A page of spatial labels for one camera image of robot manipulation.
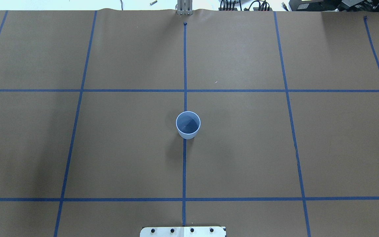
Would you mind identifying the light blue plastic cup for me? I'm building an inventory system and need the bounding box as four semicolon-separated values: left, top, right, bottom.
175;111;201;140

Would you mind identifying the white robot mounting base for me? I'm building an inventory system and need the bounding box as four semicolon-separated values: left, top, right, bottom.
139;226;227;237

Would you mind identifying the black electronics box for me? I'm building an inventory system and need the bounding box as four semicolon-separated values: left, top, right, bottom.
289;0;379;12

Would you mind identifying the aluminium frame post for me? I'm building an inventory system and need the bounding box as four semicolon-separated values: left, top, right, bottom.
176;0;193;15

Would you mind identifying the black cable bundle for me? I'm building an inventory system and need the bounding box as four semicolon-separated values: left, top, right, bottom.
219;0;273;12

